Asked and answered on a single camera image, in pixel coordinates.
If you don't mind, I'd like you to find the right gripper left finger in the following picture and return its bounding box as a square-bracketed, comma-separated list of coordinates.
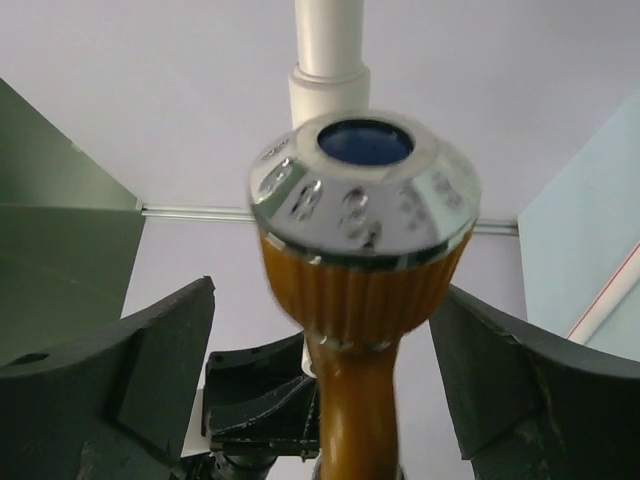
[1, 276, 215, 480]

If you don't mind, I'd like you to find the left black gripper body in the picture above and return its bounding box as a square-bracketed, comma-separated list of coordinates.
[174, 333, 320, 479]

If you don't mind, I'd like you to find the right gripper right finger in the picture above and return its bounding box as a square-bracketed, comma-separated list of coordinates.
[430, 287, 639, 480]

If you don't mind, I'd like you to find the orange water faucet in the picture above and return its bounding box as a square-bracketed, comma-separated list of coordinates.
[248, 110, 481, 479]

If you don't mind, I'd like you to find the white PVC pipe frame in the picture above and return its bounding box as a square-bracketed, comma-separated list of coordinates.
[288, 0, 371, 128]

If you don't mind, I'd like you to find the light blue table mat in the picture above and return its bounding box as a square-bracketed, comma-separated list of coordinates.
[518, 94, 639, 338]

